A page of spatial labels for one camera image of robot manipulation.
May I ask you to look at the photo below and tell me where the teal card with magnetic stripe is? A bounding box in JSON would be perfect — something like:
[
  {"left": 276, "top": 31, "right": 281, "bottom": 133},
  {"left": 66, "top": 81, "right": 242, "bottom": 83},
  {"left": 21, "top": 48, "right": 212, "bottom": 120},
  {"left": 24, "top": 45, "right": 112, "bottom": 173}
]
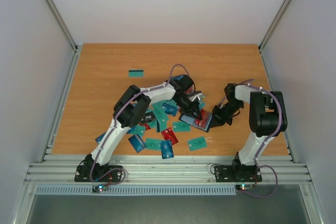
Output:
[{"left": 129, "top": 69, "right": 144, "bottom": 78}]

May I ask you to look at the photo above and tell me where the black VIP card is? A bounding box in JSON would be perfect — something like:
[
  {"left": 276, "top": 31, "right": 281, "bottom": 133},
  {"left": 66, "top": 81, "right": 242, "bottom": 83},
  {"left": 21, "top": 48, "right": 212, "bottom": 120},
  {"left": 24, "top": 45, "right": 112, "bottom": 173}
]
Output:
[{"left": 141, "top": 112, "right": 156, "bottom": 124}]

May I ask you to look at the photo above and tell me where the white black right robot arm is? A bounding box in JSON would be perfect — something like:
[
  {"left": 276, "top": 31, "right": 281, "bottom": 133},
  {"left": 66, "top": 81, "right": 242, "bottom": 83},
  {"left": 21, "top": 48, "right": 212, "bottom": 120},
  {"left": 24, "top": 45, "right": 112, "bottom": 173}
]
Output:
[{"left": 210, "top": 83, "right": 288, "bottom": 182}]

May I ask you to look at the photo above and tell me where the grey slotted cable duct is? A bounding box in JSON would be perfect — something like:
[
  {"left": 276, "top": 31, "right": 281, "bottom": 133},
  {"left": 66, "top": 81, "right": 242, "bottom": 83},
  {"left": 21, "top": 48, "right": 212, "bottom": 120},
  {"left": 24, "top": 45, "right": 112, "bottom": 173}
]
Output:
[{"left": 36, "top": 185, "right": 236, "bottom": 196}]

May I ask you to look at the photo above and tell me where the red card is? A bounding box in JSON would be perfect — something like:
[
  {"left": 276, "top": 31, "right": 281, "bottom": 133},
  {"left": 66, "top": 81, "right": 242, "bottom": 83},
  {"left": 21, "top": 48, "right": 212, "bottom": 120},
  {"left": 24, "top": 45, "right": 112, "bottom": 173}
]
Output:
[
  {"left": 161, "top": 127, "right": 178, "bottom": 145},
  {"left": 195, "top": 113, "right": 212, "bottom": 129}
]

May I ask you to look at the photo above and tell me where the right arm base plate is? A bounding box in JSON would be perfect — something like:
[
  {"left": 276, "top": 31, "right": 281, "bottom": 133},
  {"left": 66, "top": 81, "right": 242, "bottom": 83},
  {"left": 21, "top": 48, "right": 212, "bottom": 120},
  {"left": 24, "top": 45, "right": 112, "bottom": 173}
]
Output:
[{"left": 214, "top": 165, "right": 262, "bottom": 183}]

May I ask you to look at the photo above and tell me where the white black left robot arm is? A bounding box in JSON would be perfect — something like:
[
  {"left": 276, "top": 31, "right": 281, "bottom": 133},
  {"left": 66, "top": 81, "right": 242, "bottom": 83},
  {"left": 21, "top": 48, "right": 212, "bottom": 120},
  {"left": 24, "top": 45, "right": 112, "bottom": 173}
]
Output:
[{"left": 79, "top": 74, "right": 202, "bottom": 182}]

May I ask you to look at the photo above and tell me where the teal VIP card front right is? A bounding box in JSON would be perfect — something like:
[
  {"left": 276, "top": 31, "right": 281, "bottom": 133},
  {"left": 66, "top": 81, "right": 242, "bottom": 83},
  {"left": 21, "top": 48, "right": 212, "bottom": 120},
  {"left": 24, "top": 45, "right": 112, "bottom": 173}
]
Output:
[{"left": 187, "top": 136, "right": 207, "bottom": 151}]

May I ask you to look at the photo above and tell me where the dark blue card holder wallet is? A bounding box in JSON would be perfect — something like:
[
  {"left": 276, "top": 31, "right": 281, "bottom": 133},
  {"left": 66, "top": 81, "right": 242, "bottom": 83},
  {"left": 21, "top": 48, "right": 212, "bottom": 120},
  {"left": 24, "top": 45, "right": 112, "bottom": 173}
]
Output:
[{"left": 179, "top": 109, "right": 212, "bottom": 132}]

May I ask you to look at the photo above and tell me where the blue striped card front left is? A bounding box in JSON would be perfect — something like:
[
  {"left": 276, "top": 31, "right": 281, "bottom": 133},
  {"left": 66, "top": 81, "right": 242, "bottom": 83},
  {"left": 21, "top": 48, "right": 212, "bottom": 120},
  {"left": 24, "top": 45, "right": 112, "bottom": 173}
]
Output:
[{"left": 128, "top": 134, "right": 146, "bottom": 153}]

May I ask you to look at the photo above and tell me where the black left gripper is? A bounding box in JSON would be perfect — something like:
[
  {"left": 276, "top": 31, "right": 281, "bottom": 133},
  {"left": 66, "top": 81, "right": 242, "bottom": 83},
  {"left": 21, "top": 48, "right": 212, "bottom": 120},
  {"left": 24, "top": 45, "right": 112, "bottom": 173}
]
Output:
[{"left": 175, "top": 95, "right": 203, "bottom": 121}]

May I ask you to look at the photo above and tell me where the aluminium frame post left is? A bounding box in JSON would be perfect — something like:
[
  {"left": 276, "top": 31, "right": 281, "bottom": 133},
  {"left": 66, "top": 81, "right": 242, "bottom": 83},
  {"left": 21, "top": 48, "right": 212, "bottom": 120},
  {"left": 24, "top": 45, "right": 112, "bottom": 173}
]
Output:
[{"left": 45, "top": 0, "right": 78, "bottom": 52}]

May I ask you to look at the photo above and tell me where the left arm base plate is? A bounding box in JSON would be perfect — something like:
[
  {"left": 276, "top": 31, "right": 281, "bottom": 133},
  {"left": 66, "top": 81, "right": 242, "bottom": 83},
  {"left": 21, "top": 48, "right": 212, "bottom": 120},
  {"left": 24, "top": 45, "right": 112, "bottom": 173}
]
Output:
[{"left": 74, "top": 165, "right": 123, "bottom": 183}]

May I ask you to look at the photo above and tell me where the aluminium frame post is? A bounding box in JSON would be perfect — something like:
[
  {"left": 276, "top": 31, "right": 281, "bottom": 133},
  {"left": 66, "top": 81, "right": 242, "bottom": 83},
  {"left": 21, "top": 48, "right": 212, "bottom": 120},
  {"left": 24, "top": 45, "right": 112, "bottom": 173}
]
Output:
[
  {"left": 45, "top": 0, "right": 78, "bottom": 52},
  {"left": 258, "top": 0, "right": 293, "bottom": 52}
]

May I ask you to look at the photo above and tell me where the aluminium frame post right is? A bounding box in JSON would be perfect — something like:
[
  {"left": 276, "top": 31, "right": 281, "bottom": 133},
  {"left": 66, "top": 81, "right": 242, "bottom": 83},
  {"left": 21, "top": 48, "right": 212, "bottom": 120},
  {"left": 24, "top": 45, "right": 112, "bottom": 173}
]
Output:
[{"left": 258, "top": 0, "right": 293, "bottom": 52}]

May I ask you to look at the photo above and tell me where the teal vip card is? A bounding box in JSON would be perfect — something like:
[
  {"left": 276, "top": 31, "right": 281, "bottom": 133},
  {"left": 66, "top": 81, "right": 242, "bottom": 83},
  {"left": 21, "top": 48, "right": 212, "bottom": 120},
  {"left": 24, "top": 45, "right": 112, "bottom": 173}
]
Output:
[
  {"left": 187, "top": 136, "right": 207, "bottom": 151},
  {"left": 145, "top": 138, "right": 162, "bottom": 151},
  {"left": 172, "top": 121, "right": 191, "bottom": 132}
]

